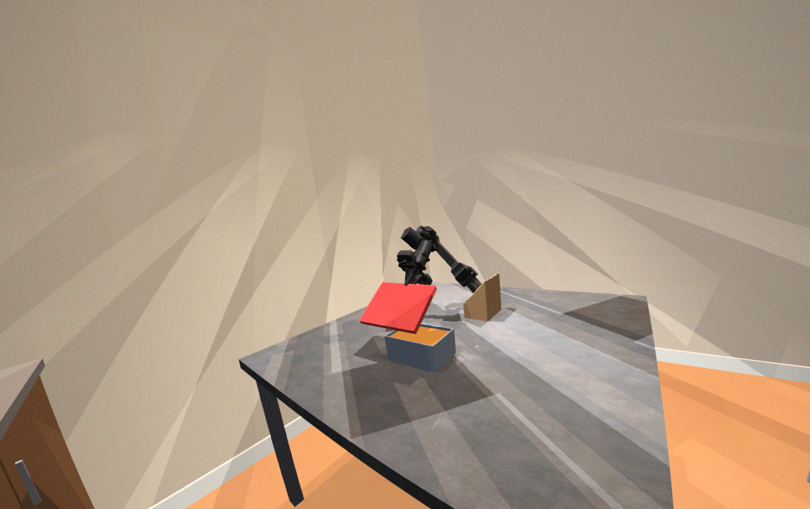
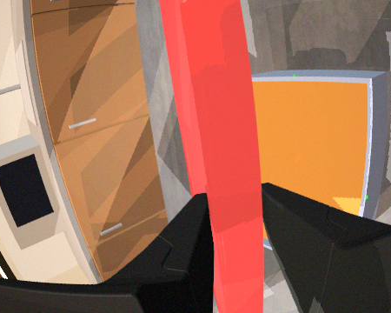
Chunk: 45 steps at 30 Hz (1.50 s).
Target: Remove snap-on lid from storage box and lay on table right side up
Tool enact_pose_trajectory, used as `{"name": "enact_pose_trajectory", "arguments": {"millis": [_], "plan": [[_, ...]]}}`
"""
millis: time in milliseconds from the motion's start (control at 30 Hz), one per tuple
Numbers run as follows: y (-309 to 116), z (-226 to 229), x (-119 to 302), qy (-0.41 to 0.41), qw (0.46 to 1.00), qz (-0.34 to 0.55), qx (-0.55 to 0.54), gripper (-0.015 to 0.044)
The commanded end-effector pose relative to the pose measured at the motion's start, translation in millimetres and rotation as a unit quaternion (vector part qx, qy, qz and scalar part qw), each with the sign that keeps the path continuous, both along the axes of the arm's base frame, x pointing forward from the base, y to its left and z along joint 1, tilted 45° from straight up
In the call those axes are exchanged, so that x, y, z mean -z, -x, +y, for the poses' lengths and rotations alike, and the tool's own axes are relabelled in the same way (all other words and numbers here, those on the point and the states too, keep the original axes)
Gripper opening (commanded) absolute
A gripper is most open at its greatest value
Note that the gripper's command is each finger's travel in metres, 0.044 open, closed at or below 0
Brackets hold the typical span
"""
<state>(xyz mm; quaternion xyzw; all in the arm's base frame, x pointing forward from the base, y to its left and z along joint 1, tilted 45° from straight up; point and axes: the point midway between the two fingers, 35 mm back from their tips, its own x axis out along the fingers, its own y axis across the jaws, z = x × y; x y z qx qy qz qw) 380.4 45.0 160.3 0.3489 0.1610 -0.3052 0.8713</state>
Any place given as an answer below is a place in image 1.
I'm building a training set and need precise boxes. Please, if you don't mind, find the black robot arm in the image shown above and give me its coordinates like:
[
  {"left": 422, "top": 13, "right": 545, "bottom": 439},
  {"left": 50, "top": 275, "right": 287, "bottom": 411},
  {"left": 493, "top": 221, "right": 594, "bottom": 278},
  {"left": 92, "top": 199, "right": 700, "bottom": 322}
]
[{"left": 401, "top": 226, "right": 482, "bottom": 293}]

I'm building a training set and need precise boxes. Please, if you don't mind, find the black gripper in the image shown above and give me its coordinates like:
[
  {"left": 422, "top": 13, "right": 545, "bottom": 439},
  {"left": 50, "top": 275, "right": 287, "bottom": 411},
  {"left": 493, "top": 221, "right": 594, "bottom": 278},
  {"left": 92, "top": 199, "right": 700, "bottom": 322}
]
[{"left": 397, "top": 249, "right": 433, "bottom": 286}]

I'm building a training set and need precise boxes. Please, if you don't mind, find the red box lid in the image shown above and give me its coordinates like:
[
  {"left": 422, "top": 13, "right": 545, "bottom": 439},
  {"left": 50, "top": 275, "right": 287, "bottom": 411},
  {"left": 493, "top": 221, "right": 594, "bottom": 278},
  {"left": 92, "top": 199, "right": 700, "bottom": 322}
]
[{"left": 359, "top": 282, "right": 437, "bottom": 334}]

